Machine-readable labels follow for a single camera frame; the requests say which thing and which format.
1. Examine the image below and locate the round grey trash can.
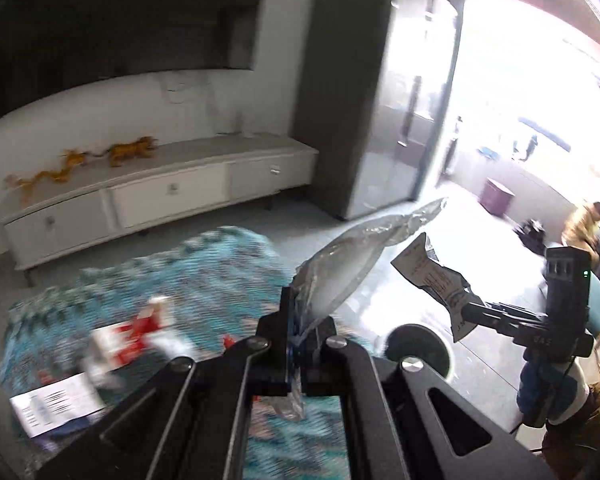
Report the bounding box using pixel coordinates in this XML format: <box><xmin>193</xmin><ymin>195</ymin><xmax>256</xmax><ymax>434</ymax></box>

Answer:
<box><xmin>384</xmin><ymin>324</ymin><xmax>452</xmax><ymax>378</ymax></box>

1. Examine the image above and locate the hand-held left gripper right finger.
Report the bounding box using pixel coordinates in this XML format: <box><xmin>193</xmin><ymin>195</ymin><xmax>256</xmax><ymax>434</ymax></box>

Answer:
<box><xmin>302</xmin><ymin>315</ymin><xmax>556</xmax><ymax>480</ymax></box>

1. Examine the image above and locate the red and white packet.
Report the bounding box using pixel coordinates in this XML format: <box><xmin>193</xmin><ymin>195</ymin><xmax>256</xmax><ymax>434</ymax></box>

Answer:
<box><xmin>87</xmin><ymin>296</ymin><xmax>193</xmax><ymax>377</ymax></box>

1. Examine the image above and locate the large black television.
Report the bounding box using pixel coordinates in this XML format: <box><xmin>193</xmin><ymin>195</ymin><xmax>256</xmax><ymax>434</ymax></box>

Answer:
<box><xmin>0</xmin><ymin>0</ymin><xmax>271</xmax><ymax>128</ymax></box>

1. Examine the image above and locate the teal zigzag patterned blanket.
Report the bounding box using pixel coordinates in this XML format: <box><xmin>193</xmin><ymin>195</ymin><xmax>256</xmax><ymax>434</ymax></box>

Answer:
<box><xmin>0</xmin><ymin>227</ymin><xmax>373</xmax><ymax>480</ymax></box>

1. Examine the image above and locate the white barcode paper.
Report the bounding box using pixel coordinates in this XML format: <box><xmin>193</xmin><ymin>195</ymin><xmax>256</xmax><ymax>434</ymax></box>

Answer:
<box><xmin>10</xmin><ymin>372</ymin><xmax>106</xmax><ymax>438</ymax></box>

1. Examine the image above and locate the clear plastic bag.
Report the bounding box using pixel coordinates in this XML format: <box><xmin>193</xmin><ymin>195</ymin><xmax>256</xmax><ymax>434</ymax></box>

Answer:
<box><xmin>287</xmin><ymin>197</ymin><xmax>448</xmax><ymax>421</ymax></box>

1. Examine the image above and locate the white television cabinet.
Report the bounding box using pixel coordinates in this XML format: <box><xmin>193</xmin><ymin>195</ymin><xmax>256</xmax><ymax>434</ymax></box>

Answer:
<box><xmin>0</xmin><ymin>132</ymin><xmax>320</xmax><ymax>287</ymax></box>

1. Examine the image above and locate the grey refrigerator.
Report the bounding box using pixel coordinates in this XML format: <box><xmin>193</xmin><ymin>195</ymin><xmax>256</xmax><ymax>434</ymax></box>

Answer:
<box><xmin>292</xmin><ymin>0</ymin><xmax>468</xmax><ymax>221</ymax></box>

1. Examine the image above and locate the printed paper wrapper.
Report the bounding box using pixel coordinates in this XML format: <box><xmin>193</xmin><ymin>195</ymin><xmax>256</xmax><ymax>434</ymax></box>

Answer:
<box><xmin>391</xmin><ymin>232</ymin><xmax>476</xmax><ymax>343</ymax></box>

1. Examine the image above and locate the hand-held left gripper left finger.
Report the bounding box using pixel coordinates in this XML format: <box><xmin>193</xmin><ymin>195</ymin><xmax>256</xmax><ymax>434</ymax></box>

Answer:
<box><xmin>35</xmin><ymin>286</ymin><xmax>305</xmax><ymax>480</ymax></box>

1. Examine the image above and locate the person's right forearm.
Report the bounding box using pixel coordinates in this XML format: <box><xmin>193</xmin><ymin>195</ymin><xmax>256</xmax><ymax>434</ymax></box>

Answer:
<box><xmin>542</xmin><ymin>382</ymin><xmax>600</xmax><ymax>480</ymax></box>

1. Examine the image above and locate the orange tiger figurine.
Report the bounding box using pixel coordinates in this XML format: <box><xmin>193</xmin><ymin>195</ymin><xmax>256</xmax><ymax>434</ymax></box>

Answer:
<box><xmin>92</xmin><ymin>136</ymin><xmax>160</xmax><ymax>169</ymax></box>

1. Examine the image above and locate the purple box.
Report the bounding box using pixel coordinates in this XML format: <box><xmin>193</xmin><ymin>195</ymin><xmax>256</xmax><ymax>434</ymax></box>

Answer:
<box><xmin>481</xmin><ymin>177</ymin><xmax>515</xmax><ymax>217</ymax></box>

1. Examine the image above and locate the person's right hand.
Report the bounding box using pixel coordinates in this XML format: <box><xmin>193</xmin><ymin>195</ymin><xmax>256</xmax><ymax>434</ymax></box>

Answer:
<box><xmin>517</xmin><ymin>359</ymin><xmax>590</xmax><ymax>428</ymax></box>

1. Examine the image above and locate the black bag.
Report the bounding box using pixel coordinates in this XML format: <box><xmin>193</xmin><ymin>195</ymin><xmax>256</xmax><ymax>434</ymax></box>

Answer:
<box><xmin>512</xmin><ymin>217</ymin><xmax>548</xmax><ymax>253</ymax></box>

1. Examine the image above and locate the orange dragon figurine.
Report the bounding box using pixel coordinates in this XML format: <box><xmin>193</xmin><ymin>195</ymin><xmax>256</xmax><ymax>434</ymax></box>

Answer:
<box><xmin>5</xmin><ymin>149</ymin><xmax>92</xmax><ymax>205</ymax></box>

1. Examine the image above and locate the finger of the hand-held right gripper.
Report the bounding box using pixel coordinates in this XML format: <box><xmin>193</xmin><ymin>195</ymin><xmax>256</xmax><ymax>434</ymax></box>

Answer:
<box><xmin>461</xmin><ymin>304</ymin><xmax>548</xmax><ymax>348</ymax></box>
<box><xmin>485</xmin><ymin>301</ymin><xmax>548</xmax><ymax>318</ymax></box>

